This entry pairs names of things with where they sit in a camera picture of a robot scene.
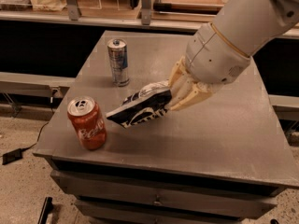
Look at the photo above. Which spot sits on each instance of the metal shelf bracket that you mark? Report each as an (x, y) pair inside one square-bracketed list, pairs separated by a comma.
[(145, 12), (73, 10)]

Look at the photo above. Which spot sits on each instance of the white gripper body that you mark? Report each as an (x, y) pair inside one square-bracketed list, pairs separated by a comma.
[(215, 57)]

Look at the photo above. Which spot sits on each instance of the silver blue energy drink can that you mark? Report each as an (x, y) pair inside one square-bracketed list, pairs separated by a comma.
[(117, 52)]

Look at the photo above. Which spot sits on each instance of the black object on floor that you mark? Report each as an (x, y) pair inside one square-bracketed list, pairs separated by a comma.
[(46, 215)]

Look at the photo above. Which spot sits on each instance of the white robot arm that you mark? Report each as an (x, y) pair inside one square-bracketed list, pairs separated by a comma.
[(248, 25)]

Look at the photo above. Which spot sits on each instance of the grey drawer cabinet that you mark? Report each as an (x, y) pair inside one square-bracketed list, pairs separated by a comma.
[(217, 162)]

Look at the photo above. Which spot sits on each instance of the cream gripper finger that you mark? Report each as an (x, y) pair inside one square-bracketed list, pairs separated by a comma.
[(179, 75), (192, 93)]

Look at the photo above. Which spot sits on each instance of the metal shelf bracket middle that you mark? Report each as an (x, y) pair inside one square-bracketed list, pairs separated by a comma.
[(145, 12)]

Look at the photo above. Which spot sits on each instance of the metal shelf bracket left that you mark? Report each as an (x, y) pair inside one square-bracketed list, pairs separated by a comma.
[(73, 10)]

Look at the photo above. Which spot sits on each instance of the grey metal bench rail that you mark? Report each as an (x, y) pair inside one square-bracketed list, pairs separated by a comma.
[(34, 85)]

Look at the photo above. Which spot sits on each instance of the black power adapter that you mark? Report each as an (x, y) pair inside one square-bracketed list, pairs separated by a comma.
[(12, 156)]

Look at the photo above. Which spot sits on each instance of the red coke can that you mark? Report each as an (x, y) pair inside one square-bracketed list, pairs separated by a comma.
[(87, 120)]

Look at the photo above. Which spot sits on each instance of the blue chip bag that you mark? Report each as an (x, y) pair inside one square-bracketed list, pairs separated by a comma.
[(147, 104)]

